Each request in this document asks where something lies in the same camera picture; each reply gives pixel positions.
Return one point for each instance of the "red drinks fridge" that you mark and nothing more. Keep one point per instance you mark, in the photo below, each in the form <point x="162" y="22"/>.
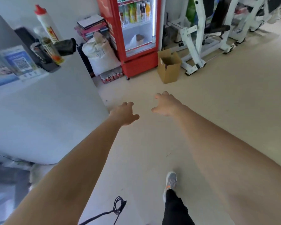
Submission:
<point x="133" y="35"/>

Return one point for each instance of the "white bottle with red cap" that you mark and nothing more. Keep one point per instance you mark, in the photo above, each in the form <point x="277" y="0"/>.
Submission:
<point x="47" y="23"/>

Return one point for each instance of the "pack of red cans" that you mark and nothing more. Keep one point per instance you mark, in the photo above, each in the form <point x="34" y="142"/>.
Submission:
<point x="111" y="76"/>

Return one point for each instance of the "grey sneaker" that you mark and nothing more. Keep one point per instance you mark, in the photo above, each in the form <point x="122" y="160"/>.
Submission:
<point x="169" y="183"/>

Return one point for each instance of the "person's right thumb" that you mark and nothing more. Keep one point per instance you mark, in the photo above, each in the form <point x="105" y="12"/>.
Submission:
<point x="155" y="110"/>

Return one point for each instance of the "person's left thumb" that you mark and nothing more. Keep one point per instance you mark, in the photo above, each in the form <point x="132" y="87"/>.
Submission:
<point x="134" y="118"/>

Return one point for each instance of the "white bag in fridge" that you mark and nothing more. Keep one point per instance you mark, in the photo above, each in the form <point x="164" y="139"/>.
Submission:
<point x="135" y="42"/>

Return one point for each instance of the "person's right forearm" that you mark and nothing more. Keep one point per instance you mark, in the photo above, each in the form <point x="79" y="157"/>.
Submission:
<point x="229" y="156"/>

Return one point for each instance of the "stack of books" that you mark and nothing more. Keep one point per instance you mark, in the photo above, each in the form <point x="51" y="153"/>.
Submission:
<point x="91" y="25"/>

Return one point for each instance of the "black pouch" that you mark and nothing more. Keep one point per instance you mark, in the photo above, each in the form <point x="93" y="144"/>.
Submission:
<point x="65" y="46"/>

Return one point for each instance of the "person's black trouser leg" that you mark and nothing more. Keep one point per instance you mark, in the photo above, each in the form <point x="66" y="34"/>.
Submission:
<point x="176" y="209"/>

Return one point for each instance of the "white sack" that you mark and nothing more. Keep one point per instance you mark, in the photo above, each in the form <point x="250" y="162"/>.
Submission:
<point x="99" y="53"/>

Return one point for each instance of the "blue and white sign stand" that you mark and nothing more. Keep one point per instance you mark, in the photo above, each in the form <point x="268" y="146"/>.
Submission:
<point x="18" y="62"/>

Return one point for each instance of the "white counter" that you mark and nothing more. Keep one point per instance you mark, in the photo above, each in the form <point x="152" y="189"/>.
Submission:
<point x="39" y="105"/>

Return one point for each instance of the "clear jar with label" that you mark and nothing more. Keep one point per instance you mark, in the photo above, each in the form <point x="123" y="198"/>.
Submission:
<point x="50" y="50"/>

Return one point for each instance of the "black box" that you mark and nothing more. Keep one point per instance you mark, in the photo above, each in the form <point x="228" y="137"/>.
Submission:
<point x="35" y="50"/>

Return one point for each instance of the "person's left forearm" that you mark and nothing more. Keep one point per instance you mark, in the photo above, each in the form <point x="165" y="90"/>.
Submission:
<point x="68" y="175"/>

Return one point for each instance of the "white gym machine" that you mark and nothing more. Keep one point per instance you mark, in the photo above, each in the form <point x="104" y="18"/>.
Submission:
<point x="201" y="37"/>

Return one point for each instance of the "person's left hand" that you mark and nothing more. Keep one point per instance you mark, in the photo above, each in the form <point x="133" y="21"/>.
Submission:
<point x="123" y="114"/>

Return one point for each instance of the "row of drink bottles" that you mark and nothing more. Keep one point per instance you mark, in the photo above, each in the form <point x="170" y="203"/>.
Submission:
<point x="134" y="11"/>

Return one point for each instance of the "person's right hand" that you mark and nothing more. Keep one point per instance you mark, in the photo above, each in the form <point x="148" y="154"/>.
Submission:
<point x="166" y="106"/>

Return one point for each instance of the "open cardboard box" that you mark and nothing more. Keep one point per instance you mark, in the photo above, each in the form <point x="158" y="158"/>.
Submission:
<point x="169" y="65"/>

